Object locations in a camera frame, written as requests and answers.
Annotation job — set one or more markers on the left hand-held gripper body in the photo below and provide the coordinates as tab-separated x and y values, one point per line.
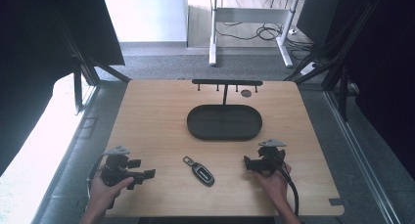
114	171

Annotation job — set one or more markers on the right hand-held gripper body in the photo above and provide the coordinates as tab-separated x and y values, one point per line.
271	157

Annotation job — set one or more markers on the black car key fob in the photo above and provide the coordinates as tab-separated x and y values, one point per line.
200	172

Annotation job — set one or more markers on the person's left hand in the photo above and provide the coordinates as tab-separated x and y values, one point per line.
103	191

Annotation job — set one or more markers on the person's right hand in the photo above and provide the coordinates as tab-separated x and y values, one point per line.
274	185

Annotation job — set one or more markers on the black key rack with tray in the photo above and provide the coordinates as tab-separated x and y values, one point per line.
224	122

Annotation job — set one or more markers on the grey round sticker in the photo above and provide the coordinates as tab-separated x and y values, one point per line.
246	93

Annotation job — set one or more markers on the white power strip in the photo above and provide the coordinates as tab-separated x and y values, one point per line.
309	68

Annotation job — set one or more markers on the black curtain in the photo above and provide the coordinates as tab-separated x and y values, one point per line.
36	54
385	70

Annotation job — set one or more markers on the black metal frame strut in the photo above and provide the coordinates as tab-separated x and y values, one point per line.
81	70
339	64

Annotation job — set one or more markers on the white desk frame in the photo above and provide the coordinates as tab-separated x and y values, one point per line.
213	38

